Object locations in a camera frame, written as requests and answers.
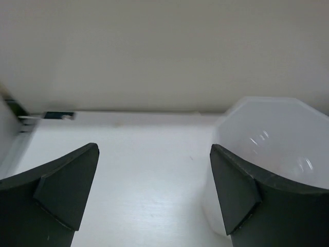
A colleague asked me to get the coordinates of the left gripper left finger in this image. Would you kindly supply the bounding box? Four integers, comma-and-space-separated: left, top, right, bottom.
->
1, 143, 99, 246

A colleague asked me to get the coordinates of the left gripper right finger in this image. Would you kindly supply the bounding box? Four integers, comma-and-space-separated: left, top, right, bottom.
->
210, 144, 328, 246

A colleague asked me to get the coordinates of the white octagonal plastic bin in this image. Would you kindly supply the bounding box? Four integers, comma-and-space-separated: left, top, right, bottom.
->
203, 97, 328, 239

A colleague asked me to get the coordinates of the aluminium left rail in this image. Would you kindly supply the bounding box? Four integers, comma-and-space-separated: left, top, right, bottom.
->
1, 94, 30, 168

